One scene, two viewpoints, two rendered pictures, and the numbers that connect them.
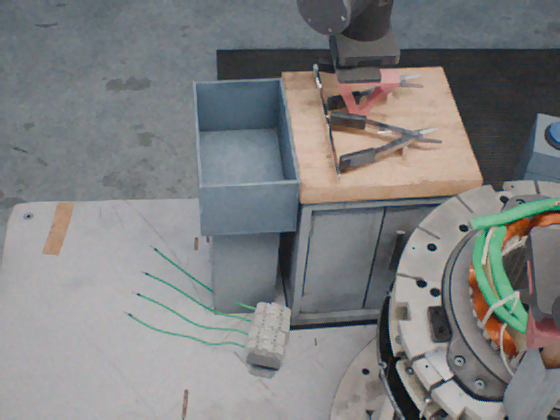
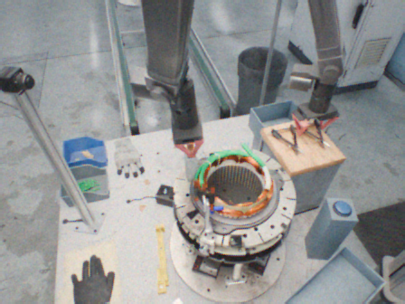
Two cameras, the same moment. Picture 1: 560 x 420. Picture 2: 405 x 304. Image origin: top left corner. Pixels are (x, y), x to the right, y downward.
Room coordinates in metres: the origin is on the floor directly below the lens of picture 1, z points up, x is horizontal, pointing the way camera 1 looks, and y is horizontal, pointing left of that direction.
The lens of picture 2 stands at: (0.29, -0.71, 1.73)
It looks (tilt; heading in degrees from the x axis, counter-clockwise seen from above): 47 degrees down; 83
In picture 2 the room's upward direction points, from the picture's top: straight up
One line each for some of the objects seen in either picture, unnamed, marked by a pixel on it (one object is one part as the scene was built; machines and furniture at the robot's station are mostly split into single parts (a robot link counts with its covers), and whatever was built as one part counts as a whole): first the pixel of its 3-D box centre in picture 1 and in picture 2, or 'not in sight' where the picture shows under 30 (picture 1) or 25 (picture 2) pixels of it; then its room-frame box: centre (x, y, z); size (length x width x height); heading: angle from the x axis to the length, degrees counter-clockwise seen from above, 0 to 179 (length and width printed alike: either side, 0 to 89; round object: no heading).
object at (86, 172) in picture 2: not in sight; (86, 184); (-0.06, 0.02, 0.82); 0.16 x 0.14 x 0.07; 8
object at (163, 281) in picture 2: not in sight; (161, 256); (0.21, -0.29, 0.80); 0.22 x 0.04 x 0.03; 92
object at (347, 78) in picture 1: (360, 78); (306, 122); (0.70, -0.07, 1.12); 0.07 x 0.07 x 0.09; 11
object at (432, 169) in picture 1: (376, 130); (300, 145); (0.69, -0.09, 1.05); 0.20 x 0.19 x 0.02; 100
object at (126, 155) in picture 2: not in sight; (127, 156); (0.09, 0.18, 0.79); 0.24 x 0.12 x 0.02; 98
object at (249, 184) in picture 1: (241, 210); (271, 141); (0.66, 0.06, 0.92); 0.17 x 0.11 x 0.28; 10
